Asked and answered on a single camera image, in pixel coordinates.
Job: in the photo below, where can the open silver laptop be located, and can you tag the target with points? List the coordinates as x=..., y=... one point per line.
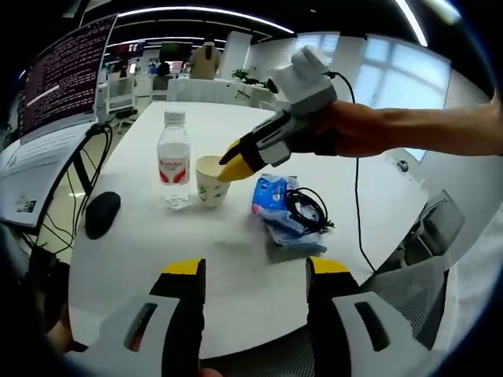
x=67, y=78

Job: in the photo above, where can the white office chair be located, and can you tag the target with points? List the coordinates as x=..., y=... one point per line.
x=122, y=94

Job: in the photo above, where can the short ceiling light strip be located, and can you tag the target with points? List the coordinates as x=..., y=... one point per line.
x=410, y=21

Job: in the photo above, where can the grey mesh office chair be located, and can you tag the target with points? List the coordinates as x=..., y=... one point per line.
x=412, y=298

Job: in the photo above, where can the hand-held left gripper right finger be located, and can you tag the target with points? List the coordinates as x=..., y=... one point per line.
x=330, y=298

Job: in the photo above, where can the clear plastic water bottle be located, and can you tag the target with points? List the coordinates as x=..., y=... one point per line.
x=173, y=157

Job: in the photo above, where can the green potted plant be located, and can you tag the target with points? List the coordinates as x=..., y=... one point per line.
x=243, y=75

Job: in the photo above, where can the narrow window with blinds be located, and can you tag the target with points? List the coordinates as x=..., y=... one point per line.
x=318, y=42

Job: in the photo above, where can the white table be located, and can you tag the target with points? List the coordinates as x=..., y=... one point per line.
x=137, y=255

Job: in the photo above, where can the person's right hand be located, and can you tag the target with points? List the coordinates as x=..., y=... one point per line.
x=330, y=125

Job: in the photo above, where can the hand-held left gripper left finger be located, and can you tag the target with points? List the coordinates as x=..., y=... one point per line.
x=181, y=286

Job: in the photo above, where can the white desk partition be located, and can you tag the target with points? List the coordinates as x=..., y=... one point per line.
x=204, y=90

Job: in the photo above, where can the person's left hand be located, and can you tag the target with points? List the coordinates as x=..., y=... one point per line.
x=210, y=373

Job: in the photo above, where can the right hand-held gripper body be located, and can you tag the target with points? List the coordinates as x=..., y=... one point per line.
x=306, y=86

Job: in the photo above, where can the small black device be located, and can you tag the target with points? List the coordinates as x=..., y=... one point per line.
x=402, y=165

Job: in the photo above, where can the black laptop stand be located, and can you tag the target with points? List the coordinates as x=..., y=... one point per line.
x=83, y=169

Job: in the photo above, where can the person's white shirt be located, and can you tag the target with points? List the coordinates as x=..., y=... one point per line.
x=471, y=282

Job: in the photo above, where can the blue tissue packet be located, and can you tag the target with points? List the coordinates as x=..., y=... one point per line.
x=267, y=192

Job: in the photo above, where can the white paper cup green print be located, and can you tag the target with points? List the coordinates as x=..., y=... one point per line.
x=210, y=188

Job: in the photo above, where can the black computer mouse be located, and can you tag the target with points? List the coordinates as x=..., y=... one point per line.
x=103, y=216

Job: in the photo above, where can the long ceiling light strip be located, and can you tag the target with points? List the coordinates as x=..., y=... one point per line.
x=204, y=13

